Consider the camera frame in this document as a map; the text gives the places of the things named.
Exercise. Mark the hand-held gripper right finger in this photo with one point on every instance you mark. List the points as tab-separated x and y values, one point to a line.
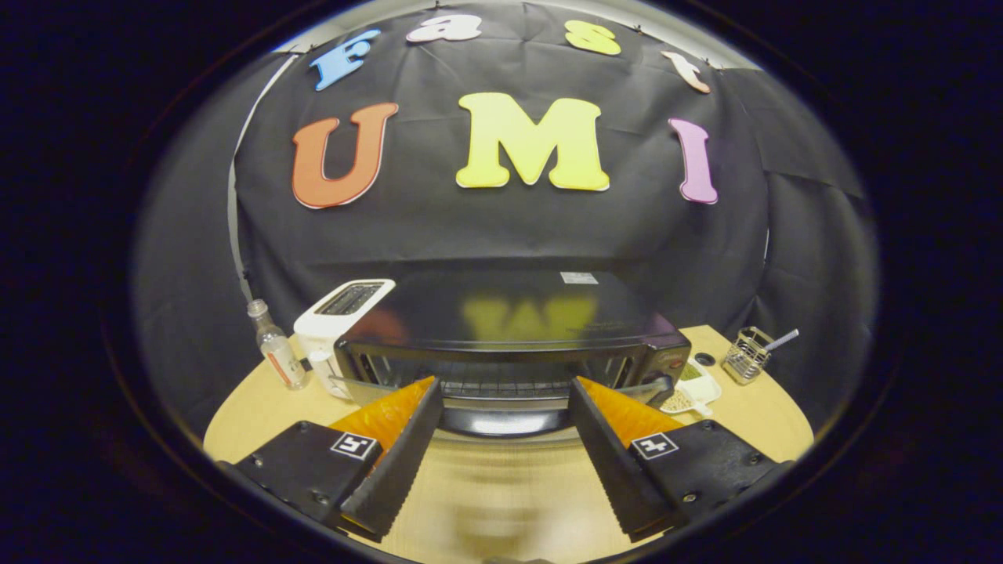
615	470

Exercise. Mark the white slot toaster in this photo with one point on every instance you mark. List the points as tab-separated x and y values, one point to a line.
329	325

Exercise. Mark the white divided dish with grains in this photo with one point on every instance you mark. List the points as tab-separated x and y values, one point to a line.
693	389

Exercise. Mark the clear bottle with orange label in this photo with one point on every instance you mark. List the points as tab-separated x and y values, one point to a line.
280	356

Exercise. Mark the black round table grommet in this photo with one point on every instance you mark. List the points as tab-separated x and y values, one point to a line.
704	359

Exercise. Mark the black toaster oven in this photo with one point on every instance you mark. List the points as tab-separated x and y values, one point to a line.
509	313

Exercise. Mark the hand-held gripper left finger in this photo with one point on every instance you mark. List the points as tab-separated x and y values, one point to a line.
396	470

